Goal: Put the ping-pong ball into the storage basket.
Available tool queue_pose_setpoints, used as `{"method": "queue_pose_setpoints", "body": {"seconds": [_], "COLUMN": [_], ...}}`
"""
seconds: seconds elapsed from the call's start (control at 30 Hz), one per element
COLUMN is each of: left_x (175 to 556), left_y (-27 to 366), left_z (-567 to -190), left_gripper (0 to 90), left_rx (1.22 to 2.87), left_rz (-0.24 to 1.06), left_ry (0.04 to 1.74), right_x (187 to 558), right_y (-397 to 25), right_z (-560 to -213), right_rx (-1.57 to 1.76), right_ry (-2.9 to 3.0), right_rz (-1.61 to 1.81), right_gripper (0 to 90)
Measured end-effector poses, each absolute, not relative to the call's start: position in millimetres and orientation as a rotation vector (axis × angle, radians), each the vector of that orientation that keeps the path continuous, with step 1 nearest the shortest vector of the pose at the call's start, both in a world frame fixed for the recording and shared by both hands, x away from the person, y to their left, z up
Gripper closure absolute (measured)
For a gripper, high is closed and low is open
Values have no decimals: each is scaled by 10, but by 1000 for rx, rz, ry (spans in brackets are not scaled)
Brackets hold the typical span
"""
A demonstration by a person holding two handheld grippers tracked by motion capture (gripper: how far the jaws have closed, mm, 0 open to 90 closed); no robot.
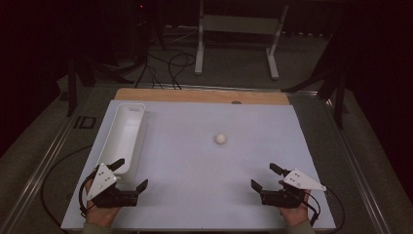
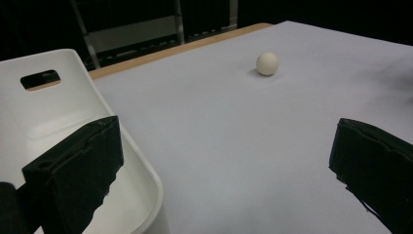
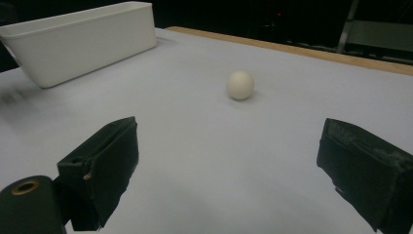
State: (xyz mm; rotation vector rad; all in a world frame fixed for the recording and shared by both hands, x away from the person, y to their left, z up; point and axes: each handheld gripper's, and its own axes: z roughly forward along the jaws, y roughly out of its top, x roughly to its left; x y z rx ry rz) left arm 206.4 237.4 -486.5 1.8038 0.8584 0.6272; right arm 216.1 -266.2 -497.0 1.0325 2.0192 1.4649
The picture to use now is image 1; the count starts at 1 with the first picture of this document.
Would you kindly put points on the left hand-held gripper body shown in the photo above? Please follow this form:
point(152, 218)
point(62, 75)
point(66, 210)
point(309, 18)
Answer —
point(101, 182)

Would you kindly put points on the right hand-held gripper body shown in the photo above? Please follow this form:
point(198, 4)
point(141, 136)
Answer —
point(302, 180)

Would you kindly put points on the long white plastic bin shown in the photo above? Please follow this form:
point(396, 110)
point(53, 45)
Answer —
point(123, 136)

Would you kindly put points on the small white ball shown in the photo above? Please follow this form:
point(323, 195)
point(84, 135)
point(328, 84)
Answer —
point(220, 138)

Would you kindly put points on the person's left hand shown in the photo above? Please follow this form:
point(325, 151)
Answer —
point(101, 216)

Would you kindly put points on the person's right hand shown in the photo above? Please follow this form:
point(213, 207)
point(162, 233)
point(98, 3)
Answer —
point(293, 215)

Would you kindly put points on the white table sheet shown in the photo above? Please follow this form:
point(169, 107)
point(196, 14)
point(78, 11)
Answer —
point(201, 169)

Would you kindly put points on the black tripod stand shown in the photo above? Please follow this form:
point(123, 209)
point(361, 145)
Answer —
point(337, 87)
point(76, 74)

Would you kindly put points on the white metal stand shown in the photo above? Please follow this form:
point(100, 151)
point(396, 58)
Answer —
point(240, 24)

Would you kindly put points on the metal floor rail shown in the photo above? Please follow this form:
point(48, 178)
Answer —
point(227, 88)
point(39, 165)
point(360, 169)

